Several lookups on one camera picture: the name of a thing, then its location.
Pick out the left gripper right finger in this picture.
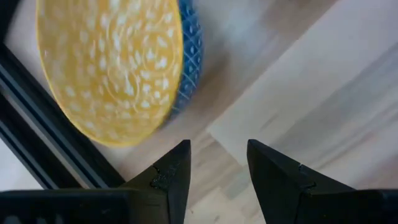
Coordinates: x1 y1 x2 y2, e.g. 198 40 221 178
247 139 356 224

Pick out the blue diamond patterned small bowl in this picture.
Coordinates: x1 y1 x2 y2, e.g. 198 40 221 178
167 0 205 124

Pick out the yellow dotted small bowl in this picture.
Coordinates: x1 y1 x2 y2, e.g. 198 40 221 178
35 0 185 148

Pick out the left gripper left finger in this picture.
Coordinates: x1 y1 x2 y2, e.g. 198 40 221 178
119 139 192 224

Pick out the black metal table frame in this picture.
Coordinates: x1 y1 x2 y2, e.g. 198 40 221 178
0 0 127 191

